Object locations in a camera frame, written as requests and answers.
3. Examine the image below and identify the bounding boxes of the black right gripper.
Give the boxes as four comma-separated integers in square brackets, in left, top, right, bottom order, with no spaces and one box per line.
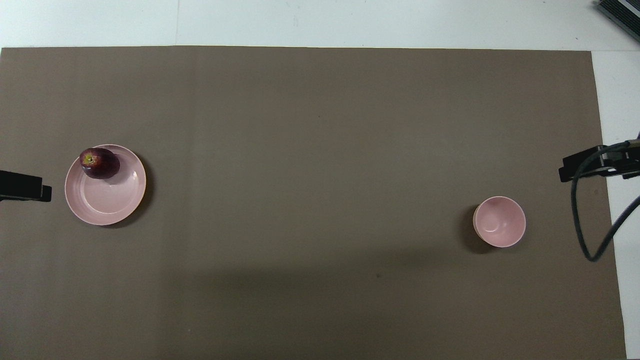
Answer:
[558,141,640,183]

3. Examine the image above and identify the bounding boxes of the dark red apple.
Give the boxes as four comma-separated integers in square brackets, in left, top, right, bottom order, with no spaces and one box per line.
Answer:
[79,147,121,180]

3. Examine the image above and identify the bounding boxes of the pink bowl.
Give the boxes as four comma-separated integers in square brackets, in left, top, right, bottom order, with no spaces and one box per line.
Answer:
[473,196,527,248]

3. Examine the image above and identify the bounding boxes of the pink plate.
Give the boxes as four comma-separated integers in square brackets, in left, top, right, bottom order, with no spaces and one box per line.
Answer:
[64,144,147,226]

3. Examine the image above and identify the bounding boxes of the dark grey ribbed device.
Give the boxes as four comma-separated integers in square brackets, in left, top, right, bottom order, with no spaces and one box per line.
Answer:
[595,0,640,29]

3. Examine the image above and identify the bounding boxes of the brown table mat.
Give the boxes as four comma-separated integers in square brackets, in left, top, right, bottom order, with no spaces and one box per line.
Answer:
[0,46,627,360]

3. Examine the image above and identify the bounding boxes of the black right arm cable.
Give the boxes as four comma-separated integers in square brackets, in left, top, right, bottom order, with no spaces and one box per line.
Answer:
[571,141,640,262]

